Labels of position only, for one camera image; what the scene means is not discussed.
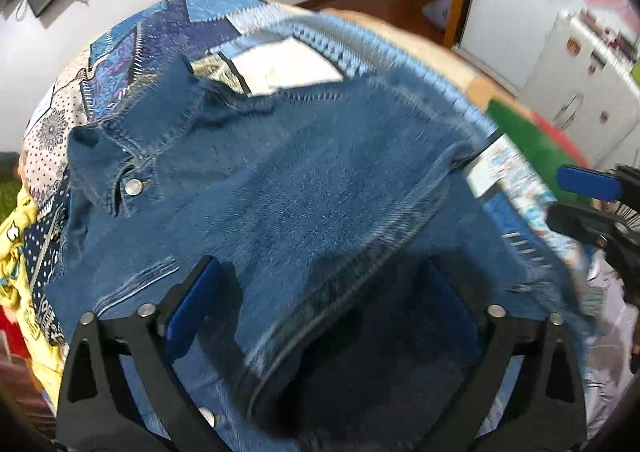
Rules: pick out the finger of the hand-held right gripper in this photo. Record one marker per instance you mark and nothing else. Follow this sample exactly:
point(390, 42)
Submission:
point(575, 223)
point(585, 183)

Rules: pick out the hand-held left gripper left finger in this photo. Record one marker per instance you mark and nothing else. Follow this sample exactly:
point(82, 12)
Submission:
point(192, 304)

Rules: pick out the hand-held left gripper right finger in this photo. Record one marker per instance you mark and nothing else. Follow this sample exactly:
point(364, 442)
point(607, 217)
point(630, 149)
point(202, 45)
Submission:
point(501, 349)

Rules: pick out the blue denim jacket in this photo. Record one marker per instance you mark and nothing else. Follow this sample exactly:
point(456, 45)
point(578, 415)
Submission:
point(280, 182)

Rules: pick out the green and red cloth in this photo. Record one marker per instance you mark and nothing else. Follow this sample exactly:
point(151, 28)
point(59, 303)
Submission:
point(525, 142)

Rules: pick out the white cloth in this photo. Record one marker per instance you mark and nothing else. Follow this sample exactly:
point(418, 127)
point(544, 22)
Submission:
point(610, 332)

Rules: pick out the yellow printed cloth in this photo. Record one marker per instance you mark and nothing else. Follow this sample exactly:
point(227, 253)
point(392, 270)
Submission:
point(20, 252)

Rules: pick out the tan bed sheet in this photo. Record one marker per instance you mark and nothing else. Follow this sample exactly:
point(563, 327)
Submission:
point(450, 63)

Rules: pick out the pale purple bag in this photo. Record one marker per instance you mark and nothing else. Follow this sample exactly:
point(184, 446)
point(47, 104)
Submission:
point(440, 11)

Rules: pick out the blue patchwork printed blanket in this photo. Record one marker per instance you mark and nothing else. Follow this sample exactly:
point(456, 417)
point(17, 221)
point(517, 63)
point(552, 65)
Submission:
point(150, 32)

